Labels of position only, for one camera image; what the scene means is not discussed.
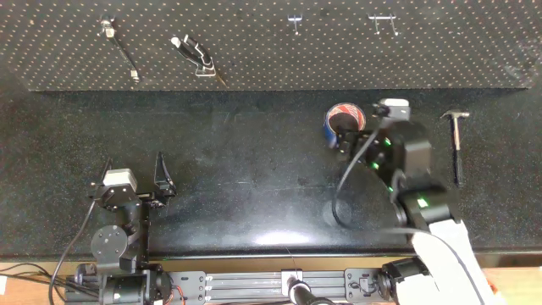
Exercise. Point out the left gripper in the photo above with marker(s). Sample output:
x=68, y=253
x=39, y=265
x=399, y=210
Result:
x=156, y=199

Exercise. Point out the wrench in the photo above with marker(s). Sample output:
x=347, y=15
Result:
x=123, y=53

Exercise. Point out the black and white pliers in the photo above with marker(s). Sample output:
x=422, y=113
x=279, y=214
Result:
x=197, y=55

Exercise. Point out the roll of blue tape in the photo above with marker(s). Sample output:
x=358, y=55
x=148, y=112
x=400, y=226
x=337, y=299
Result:
x=329, y=131

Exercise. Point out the hammer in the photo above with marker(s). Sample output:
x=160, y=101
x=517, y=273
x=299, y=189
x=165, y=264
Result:
x=456, y=131

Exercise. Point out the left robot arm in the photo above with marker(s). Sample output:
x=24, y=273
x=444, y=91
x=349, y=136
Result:
x=109, y=243

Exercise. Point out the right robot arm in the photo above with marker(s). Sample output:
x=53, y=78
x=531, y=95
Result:
x=444, y=254

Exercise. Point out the black pegboard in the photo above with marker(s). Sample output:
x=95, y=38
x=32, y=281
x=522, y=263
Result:
x=339, y=51

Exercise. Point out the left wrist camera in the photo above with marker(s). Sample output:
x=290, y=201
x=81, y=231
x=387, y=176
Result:
x=120, y=178

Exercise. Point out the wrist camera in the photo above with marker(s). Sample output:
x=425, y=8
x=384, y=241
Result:
x=120, y=178
x=396, y=109

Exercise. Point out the mounting rail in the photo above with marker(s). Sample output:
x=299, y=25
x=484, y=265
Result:
x=245, y=281

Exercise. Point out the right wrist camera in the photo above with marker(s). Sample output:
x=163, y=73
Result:
x=396, y=109

